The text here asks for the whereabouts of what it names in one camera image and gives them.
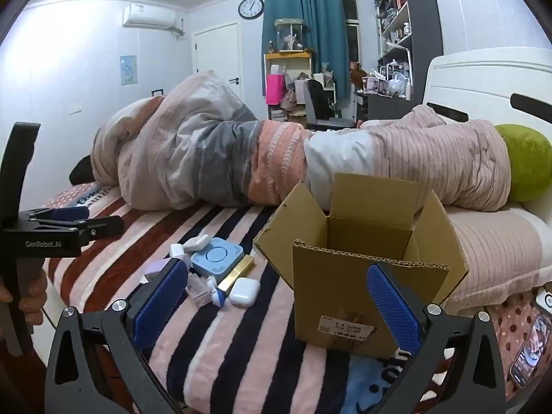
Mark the black office chair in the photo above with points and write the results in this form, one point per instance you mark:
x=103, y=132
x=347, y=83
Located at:
x=317, y=103

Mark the white and blue small container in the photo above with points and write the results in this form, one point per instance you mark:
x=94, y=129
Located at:
x=218, y=298

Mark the pink grey striped duvet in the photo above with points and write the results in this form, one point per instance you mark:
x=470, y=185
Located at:
x=194, y=151

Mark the white door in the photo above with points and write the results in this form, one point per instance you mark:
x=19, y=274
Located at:
x=215, y=51

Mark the purple small box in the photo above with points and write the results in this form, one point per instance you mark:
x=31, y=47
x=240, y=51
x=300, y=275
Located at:
x=155, y=267

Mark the smartphone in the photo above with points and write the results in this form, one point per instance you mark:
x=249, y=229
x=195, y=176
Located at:
x=530, y=353

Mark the white oblong case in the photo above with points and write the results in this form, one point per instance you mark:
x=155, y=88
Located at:
x=196, y=243

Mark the dark bookshelf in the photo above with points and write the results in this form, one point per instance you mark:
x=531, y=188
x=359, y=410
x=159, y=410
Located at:
x=425, y=17

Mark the dark cloth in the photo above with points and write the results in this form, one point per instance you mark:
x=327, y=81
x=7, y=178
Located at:
x=82, y=170

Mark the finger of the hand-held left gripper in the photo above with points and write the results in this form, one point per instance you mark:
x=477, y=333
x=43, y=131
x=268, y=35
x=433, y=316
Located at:
x=69, y=214
x=103, y=226

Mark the yellow top shelf unit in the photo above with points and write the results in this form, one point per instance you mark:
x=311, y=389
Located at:
x=287, y=55

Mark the white air conditioner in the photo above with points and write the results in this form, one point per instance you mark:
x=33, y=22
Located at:
x=149, y=16

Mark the striped fleece blanket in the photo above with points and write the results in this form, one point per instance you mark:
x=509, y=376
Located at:
x=241, y=353

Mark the teal curtain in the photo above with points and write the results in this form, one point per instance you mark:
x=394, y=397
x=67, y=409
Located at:
x=327, y=30

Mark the pink striped pillow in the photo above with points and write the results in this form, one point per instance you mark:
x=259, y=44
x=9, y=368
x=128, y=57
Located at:
x=496, y=246

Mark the brown cardboard box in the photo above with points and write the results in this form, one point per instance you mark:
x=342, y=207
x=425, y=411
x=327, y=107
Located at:
x=327, y=293

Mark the white earbuds case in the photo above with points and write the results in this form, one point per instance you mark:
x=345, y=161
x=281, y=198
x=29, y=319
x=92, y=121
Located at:
x=245, y=292

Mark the wall clock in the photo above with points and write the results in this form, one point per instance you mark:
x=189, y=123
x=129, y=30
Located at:
x=251, y=7

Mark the white headboard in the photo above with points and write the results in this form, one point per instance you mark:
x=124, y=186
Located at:
x=474, y=82

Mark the blue square device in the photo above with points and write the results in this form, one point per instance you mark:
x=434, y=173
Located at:
x=215, y=256

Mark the red dotted bedsheet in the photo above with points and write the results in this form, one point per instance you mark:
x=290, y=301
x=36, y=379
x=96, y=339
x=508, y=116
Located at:
x=513, y=319

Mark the gold rectangular bar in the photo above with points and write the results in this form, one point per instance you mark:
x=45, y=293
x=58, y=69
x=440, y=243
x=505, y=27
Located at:
x=235, y=274

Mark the glass display case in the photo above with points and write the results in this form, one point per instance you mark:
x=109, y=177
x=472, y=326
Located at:
x=289, y=34

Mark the white round device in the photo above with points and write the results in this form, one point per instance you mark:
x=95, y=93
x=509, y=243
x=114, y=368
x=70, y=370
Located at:
x=545, y=299

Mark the dark desk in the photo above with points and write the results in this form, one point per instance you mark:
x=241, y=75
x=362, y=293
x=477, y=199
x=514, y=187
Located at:
x=384, y=108

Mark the brown plush toy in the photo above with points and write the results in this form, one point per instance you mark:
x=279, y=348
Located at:
x=357, y=76

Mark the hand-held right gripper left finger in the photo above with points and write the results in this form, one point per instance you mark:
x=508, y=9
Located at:
x=159, y=304

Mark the wall poster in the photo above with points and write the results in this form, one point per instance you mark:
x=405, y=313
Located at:
x=128, y=70

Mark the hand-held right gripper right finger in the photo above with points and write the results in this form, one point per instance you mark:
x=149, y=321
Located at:
x=392, y=310

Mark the green plush pillow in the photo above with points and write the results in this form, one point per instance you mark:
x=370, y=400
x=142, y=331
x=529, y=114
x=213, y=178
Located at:
x=530, y=159

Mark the white small bottle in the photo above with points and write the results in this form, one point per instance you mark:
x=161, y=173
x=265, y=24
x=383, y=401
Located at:
x=177, y=251

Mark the person's left hand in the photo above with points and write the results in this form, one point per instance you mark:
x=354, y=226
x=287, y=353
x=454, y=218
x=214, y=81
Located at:
x=36, y=297

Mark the pink bag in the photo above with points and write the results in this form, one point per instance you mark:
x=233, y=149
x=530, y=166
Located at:
x=276, y=89

